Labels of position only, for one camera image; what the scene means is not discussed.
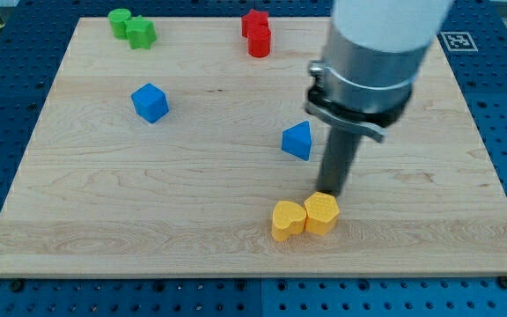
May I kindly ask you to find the blue triangle block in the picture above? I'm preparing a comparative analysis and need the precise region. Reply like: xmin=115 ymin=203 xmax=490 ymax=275
xmin=281 ymin=121 xmax=312 ymax=161

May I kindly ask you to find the light wooden board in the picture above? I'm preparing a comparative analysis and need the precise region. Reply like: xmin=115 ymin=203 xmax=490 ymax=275
xmin=0 ymin=18 xmax=507 ymax=279

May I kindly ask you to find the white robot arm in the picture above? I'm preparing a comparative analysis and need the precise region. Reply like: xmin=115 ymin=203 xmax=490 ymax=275
xmin=305 ymin=0 xmax=453 ymax=196

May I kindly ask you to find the white fiducial marker tag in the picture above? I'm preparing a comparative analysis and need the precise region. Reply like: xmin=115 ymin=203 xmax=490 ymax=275
xmin=440 ymin=31 xmax=478 ymax=52

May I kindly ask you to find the blue cube block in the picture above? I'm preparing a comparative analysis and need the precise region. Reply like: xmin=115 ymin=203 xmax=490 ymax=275
xmin=131 ymin=83 xmax=169 ymax=123

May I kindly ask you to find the red star block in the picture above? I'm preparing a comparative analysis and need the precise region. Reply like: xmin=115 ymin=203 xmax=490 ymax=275
xmin=241 ymin=9 xmax=269 ymax=38

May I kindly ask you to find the yellow hexagon block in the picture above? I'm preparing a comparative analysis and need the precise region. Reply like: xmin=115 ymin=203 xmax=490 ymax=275
xmin=304 ymin=192 xmax=340 ymax=236

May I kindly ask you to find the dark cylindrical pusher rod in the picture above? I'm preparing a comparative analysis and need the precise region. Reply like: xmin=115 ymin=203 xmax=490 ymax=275
xmin=315 ymin=128 xmax=361 ymax=197

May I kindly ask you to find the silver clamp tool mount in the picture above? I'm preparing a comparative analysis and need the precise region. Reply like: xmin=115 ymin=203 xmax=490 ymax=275
xmin=305 ymin=21 xmax=428 ymax=143

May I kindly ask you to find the red cylinder block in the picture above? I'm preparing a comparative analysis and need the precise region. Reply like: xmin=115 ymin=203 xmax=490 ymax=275
xmin=247 ymin=25 xmax=272 ymax=58

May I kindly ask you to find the yellow heart block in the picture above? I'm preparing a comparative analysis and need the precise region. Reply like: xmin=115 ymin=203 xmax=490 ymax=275
xmin=271 ymin=201 xmax=307 ymax=241

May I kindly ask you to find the green cylinder block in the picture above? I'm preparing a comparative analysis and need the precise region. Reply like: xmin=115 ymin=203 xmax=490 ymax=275
xmin=107 ymin=8 xmax=132 ymax=40

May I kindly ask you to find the green star block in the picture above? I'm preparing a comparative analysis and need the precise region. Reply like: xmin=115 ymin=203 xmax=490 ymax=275
xmin=124 ymin=16 xmax=157 ymax=49

